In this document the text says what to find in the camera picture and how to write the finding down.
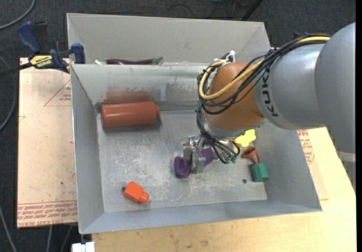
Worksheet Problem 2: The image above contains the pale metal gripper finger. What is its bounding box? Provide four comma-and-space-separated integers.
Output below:
182, 135, 196, 163
194, 146, 205, 174

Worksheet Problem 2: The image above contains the purple soft toy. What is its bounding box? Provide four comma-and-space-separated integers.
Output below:
173, 146, 216, 180

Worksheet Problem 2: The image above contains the yellow toy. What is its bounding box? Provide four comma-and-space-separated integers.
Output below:
234, 128, 257, 146

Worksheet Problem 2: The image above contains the orange funnel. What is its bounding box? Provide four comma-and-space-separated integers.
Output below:
242, 146, 260, 165

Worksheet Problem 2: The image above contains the grey metal bin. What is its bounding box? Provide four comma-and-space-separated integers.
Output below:
66, 12, 323, 235

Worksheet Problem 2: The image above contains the green hexagonal block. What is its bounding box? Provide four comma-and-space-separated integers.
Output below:
250, 162, 270, 183

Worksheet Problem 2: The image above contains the orange toy block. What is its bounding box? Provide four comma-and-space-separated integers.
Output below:
121, 180, 150, 205

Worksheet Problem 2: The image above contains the red-brown cylinder bottle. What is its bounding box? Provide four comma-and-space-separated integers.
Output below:
100, 101, 161, 129

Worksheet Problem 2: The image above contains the brown cardboard board, red print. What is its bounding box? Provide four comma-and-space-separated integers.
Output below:
16, 57, 329, 229

